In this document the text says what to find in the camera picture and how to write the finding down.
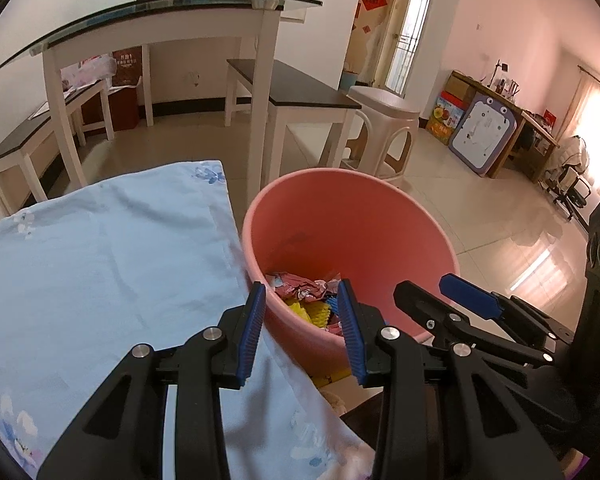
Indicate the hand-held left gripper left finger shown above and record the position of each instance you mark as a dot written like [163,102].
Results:
[250,335]

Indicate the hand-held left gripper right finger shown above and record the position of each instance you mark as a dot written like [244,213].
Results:
[350,335]

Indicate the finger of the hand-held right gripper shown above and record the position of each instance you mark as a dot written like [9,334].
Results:
[467,292]
[412,297]

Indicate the yellow knitted cloth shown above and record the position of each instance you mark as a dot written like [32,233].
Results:
[310,312]

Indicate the large printed wrapper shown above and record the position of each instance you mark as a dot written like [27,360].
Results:
[300,287]

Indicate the pink plastic basin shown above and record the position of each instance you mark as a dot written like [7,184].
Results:
[350,220]

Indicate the yellow plastic item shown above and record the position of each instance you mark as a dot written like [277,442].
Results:
[330,376]

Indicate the purple cloth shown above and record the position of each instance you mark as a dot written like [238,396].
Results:
[579,462]

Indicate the office chair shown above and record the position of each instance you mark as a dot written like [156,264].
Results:
[572,190]

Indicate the purple framed drawing board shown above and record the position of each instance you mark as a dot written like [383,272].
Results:
[480,135]

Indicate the wooden desk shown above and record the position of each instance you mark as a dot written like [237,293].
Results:
[532,147]

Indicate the light blue floral cloth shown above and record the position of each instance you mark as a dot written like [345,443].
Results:
[105,260]

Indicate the colourful fruit carton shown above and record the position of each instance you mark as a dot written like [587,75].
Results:
[445,117]

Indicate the red desk item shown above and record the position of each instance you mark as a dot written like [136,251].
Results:
[550,116]

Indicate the beige plastic stool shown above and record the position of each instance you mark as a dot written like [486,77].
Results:
[385,102]

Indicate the brown cardboard box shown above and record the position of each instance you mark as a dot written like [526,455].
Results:
[461,87]

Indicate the desk lamp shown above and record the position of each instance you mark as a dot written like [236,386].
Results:
[500,72]

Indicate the window curtain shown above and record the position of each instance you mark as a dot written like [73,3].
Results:
[597,110]

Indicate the teal bin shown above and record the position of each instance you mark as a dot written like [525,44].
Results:
[349,81]

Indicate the dark-top white bench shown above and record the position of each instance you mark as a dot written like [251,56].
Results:
[295,85]
[15,140]

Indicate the dark red paper bag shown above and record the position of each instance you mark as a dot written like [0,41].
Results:
[127,105]

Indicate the white glass door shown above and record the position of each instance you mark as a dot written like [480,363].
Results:
[410,35]

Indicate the white paper sheet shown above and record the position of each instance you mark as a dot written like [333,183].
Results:
[41,110]

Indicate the white plastic bag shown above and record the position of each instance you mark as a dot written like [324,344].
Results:
[87,72]

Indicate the white glass-top dining table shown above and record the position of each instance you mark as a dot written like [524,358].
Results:
[180,22]

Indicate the white wall socket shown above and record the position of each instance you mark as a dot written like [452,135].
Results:
[194,77]

